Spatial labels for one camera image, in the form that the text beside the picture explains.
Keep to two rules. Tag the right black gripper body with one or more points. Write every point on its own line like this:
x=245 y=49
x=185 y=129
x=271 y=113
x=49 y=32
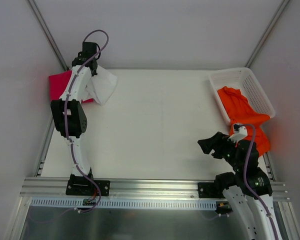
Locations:
x=217 y=146

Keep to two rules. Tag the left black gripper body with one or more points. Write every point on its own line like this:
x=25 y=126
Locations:
x=89 y=49

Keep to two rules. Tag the white t-shirt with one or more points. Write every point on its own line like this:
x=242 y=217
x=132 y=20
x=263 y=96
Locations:
x=100 y=87

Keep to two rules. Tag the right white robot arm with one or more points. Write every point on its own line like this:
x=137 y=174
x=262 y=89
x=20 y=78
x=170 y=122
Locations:
x=247 y=188

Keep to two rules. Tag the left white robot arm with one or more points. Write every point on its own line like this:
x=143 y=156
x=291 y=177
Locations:
x=71 y=122

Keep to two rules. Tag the orange t-shirt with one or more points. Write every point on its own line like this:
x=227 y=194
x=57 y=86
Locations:
x=239 y=110

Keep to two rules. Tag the folded magenta t-shirt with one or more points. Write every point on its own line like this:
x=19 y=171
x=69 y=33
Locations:
x=58 y=84

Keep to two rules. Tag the white plastic basket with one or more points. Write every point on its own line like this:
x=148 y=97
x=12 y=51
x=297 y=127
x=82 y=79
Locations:
x=243 y=79

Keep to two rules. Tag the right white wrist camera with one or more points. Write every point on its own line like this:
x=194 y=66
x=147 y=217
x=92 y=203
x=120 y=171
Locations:
x=239 y=133

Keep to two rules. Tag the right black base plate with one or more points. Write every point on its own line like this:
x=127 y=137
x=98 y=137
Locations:
x=208 y=190

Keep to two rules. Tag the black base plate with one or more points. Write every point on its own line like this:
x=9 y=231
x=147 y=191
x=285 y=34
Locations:
x=208 y=190
x=100 y=187

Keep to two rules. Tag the left metal frame post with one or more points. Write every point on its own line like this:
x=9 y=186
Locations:
x=47 y=33

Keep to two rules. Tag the metal frame post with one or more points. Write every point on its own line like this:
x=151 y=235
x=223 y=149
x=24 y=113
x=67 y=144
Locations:
x=282 y=7
x=47 y=33

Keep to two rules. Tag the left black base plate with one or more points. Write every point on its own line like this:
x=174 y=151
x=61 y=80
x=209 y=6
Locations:
x=100 y=187

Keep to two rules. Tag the aluminium mounting rail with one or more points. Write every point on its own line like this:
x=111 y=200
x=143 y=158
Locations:
x=146 y=189

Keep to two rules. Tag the right metal frame post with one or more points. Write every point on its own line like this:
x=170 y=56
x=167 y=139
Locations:
x=282 y=7

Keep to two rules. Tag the white slotted cable duct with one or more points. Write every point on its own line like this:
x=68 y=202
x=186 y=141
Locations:
x=107 y=203

